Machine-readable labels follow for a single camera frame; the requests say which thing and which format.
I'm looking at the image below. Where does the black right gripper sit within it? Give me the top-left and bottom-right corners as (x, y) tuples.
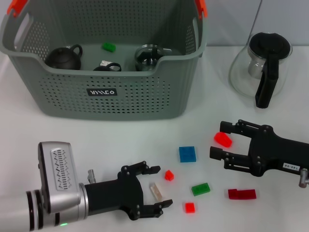
(209, 119), (309, 177)

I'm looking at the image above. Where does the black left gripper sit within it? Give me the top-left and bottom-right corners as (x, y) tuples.
(84, 160), (174, 221)

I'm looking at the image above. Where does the orange-red square brick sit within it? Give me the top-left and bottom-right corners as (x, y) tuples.
(184, 202), (196, 214)

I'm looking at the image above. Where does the glass teacup with black sleeve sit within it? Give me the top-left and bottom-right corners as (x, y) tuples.
(158, 47), (173, 57)
(134, 44), (162, 72)
(93, 62), (122, 72)

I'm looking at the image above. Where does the green toy brick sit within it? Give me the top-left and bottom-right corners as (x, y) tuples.
(191, 182), (211, 196)
(101, 42), (117, 53)

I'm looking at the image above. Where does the grey perforated storage bin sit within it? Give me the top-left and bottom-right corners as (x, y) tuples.
(0, 0), (208, 121)

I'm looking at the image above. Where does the orange-red sloped toy brick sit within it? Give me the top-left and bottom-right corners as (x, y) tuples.
(213, 132), (233, 148)

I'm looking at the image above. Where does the dark red toy brick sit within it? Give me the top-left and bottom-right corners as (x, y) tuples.
(227, 188), (257, 200)

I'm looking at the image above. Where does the blue toy brick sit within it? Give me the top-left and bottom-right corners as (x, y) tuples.
(178, 145), (197, 163)

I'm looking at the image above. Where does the orange clamp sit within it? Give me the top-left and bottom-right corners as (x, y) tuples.
(6, 0), (28, 17)
(195, 0), (208, 20)

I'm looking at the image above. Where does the black clay teapot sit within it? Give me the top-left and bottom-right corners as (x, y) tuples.
(45, 44), (84, 71)

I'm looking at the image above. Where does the glass pitcher with black handle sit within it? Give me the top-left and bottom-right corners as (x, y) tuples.
(228, 32), (293, 109)

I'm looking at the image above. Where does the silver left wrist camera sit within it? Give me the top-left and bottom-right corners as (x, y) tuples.
(37, 141), (82, 214)

